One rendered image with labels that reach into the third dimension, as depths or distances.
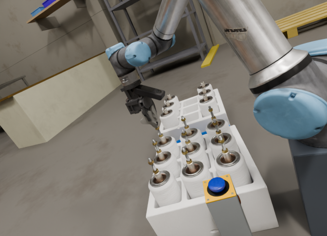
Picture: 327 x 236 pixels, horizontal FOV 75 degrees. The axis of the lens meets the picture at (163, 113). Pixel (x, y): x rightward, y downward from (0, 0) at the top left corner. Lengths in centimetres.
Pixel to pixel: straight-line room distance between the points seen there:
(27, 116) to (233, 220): 280
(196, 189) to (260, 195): 19
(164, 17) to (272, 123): 46
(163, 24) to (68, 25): 458
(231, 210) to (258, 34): 38
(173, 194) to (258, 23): 56
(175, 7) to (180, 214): 64
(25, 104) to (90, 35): 239
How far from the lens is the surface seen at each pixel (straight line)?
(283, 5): 394
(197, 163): 74
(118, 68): 82
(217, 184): 53
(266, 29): 43
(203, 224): 79
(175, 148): 94
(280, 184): 96
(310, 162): 62
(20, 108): 309
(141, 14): 429
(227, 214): 56
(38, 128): 311
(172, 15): 71
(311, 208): 74
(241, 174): 71
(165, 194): 74
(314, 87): 43
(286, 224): 85
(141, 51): 71
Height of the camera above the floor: 69
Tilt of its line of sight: 21 degrees down
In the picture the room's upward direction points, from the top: 25 degrees counter-clockwise
